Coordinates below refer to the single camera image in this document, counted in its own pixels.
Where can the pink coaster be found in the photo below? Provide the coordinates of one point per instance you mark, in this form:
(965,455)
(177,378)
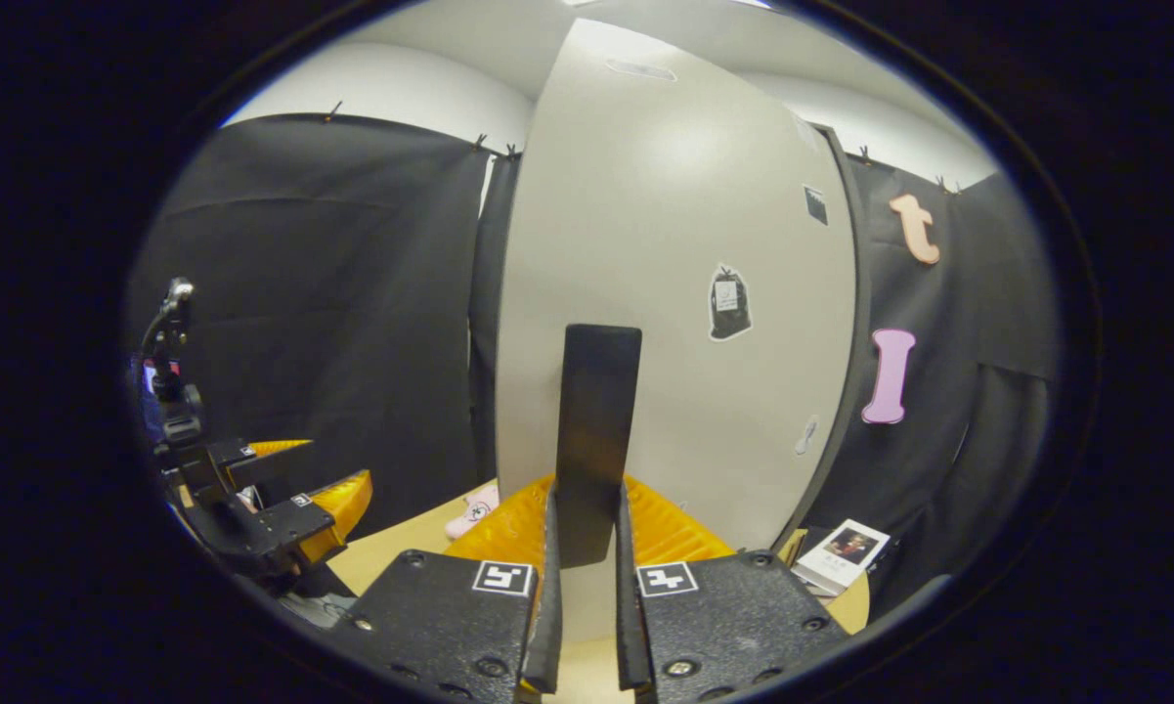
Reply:
(471,513)

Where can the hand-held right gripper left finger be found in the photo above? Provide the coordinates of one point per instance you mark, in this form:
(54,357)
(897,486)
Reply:
(547,636)

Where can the white portrait cover book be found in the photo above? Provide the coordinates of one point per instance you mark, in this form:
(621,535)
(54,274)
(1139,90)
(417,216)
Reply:
(852,552)

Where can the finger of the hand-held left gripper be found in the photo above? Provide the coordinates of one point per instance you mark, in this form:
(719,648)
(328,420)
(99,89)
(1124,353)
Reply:
(254,469)
(288,523)

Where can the black backdrop cloth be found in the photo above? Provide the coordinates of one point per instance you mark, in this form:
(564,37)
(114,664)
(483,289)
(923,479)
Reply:
(332,293)

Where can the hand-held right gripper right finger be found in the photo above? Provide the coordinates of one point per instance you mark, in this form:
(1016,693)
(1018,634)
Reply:
(628,636)

